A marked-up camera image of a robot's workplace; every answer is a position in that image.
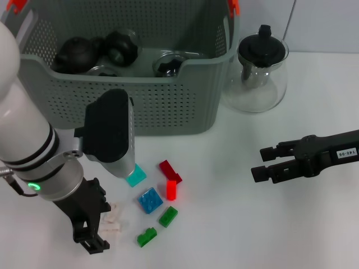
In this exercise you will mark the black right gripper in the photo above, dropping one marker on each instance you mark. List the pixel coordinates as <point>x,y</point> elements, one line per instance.
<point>322,151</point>

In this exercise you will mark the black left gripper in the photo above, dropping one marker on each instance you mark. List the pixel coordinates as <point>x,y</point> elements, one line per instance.
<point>81,204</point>

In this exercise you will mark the green stepped toy brick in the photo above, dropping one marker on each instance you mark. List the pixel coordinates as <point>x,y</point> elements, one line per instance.
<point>146,238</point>

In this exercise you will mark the blue square toy brick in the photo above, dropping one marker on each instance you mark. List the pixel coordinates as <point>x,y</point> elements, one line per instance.
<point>150,201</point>

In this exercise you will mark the teal square toy brick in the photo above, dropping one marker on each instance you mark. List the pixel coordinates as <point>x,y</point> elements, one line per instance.
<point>138,177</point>

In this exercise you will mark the glass teacup black sleeve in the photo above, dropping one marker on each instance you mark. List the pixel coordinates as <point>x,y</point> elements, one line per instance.
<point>102,71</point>
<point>168,68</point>
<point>120,47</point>

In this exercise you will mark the grey perforated storage bin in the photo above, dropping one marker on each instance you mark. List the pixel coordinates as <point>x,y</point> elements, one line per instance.
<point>174,112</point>

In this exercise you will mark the green flat toy brick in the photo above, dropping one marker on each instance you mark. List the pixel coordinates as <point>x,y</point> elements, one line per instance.
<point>168,217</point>

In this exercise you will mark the tall orange-red toy brick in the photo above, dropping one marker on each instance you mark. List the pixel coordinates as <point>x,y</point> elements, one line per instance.
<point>171,190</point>

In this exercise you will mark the dark red toy brick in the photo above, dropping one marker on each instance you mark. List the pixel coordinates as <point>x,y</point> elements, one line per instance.
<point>167,169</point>

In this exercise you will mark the glass teapot black lid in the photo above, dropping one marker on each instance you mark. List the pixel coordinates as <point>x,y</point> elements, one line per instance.
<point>261,47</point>

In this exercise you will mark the dark clay teapot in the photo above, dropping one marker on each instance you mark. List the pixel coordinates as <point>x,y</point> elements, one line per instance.
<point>75,53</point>

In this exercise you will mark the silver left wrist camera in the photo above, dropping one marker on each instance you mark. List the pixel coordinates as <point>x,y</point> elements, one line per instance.
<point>109,131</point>

